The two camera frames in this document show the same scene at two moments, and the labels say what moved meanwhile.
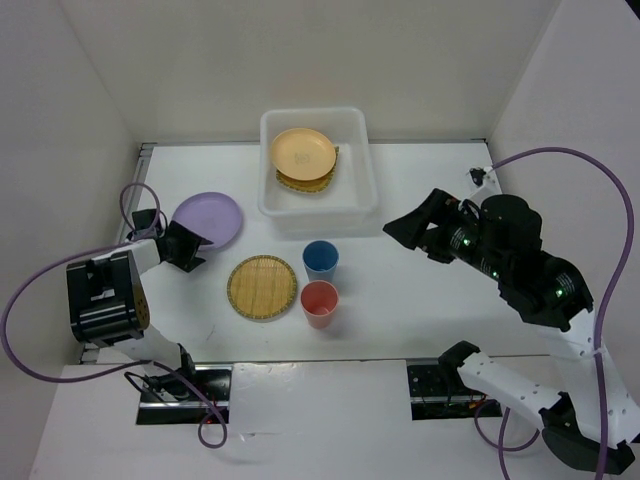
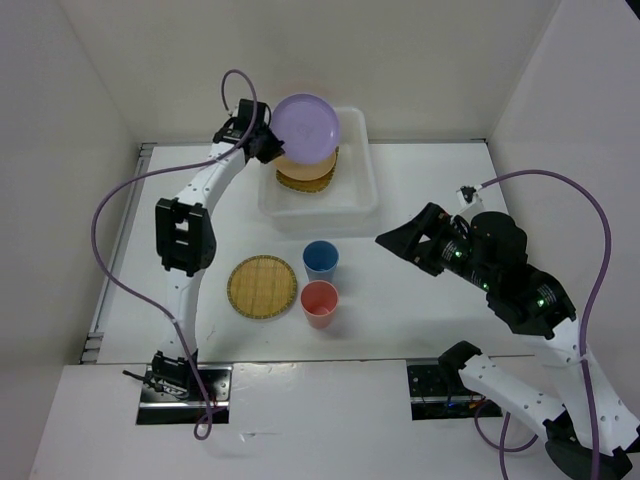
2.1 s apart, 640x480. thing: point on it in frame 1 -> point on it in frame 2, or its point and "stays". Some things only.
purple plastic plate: [210, 216] -> [309, 127]
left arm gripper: [190, 243] -> [274, 150]
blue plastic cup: [320, 259] stays
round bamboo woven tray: [261, 287] stays
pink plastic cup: [319, 300] stays
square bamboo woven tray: [316, 185] stays
